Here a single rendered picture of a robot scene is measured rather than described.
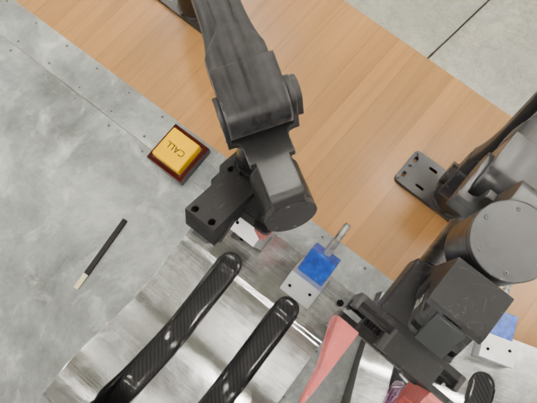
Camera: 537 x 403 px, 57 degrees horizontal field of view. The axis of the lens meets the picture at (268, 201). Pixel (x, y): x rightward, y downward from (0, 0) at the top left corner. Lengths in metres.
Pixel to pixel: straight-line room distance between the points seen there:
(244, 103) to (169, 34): 0.56
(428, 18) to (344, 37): 1.09
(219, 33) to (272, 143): 0.12
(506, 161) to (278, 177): 0.20
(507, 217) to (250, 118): 0.25
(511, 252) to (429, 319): 0.07
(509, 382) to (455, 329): 0.50
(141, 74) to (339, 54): 0.38
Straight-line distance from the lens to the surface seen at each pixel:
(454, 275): 0.35
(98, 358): 0.75
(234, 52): 0.50
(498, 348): 0.81
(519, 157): 0.47
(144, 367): 0.75
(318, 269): 0.70
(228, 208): 0.55
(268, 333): 0.75
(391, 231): 0.87
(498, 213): 0.37
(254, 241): 0.70
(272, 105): 0.48
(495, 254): 0.37
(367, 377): 0.78
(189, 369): 0.75
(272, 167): 0.50
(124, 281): 0.88
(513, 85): 2.03
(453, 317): 0.35
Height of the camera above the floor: 1.63
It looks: 75 degrees down
